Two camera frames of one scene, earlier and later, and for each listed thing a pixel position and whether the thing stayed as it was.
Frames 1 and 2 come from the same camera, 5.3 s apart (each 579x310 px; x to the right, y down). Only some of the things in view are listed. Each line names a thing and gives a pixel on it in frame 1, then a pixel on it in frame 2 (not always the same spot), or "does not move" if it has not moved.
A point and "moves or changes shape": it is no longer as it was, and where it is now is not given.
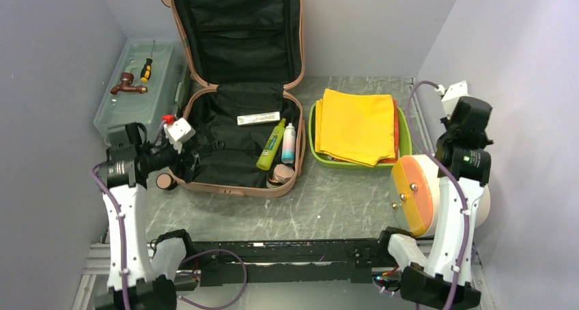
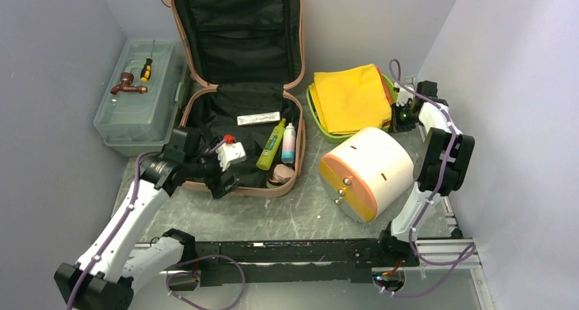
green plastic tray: (321, 160) to (315, 106)
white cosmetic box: (259, 118) does not move
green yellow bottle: (270, 147) does not move
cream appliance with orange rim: (414, 192) moves or changes shape
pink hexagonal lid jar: (282, 174) does not move
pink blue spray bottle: (289, 145) does not move
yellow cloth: (355, 125) to (350, 100)
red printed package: (396, 131) to (386, 86)
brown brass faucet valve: (126, 78) does not move
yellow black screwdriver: (145, 73) does not move
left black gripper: (188, 172) to (222, 188)
